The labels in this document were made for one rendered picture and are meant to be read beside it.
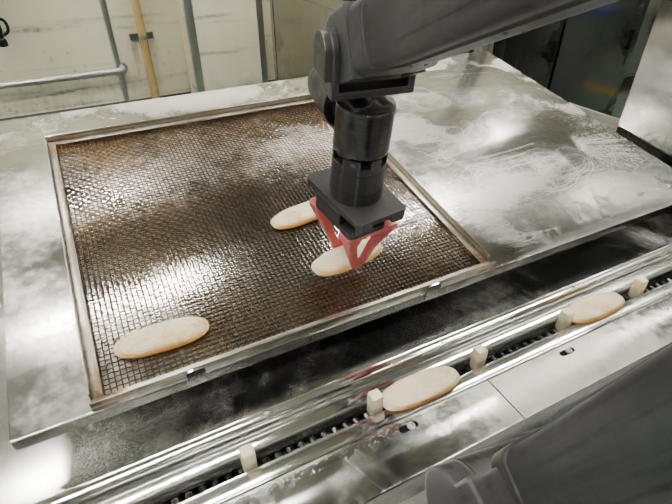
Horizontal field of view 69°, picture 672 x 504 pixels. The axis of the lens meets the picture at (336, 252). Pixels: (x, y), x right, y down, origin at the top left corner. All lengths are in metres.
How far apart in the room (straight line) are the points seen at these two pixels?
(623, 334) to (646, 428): 0.46
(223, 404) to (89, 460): 0.14
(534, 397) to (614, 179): 0.50
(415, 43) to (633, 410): 0.23
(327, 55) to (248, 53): 3.53
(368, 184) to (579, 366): 0.32
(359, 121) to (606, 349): 0.40
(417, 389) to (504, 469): 0.24
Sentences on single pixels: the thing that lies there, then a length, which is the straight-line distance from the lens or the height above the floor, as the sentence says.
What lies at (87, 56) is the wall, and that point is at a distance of 4.07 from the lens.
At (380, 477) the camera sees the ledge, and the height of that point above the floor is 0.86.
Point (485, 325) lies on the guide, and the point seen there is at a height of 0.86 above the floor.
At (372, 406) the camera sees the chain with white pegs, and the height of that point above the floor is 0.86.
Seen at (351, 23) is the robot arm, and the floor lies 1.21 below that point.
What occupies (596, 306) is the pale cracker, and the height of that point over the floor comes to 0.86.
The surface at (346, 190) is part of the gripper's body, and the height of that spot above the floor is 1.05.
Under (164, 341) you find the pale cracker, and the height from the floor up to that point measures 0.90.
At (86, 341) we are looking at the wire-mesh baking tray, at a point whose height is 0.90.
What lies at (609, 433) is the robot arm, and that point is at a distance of 0.26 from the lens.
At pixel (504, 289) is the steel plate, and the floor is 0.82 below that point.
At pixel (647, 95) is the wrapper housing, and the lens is 1.11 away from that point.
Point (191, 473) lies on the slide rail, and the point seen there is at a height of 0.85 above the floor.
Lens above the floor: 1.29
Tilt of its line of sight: 36 degrees down
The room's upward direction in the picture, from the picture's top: straight up
